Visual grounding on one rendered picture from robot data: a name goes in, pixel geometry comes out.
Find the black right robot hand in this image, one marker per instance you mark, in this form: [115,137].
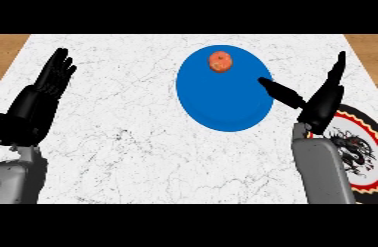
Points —
[321,102]

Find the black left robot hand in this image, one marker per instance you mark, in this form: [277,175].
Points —
[33,101]

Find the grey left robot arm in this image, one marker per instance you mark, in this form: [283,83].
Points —
[19,177]

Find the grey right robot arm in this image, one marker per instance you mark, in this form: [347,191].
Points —
[318,167]

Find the black-rimmed patterned white plate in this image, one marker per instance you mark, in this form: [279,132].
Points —
[361,147]

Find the blue plate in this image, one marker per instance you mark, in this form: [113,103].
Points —
[224,88]

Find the orange squash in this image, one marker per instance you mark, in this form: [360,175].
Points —
[220,61]

